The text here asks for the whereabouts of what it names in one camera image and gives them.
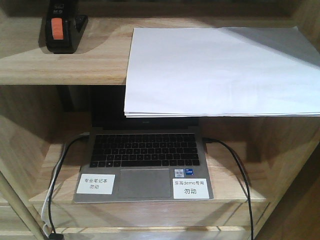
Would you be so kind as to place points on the white paper stack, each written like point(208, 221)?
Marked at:
point(217, 72)

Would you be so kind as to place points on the black stapler orange label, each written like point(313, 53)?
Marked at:
point(64, 27)

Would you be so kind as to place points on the grey laptop black keyboard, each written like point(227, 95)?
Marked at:
point(144, 154)

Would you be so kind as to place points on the white label sticker right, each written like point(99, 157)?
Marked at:
point(190, 189)

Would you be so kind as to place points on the white label sticker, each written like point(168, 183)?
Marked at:
point(97, 184)
point(190, 189)

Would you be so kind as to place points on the white label sticker left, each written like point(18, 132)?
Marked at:
point(97, 184)

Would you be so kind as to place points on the wooden shelf unit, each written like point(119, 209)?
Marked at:
point(281, 155)

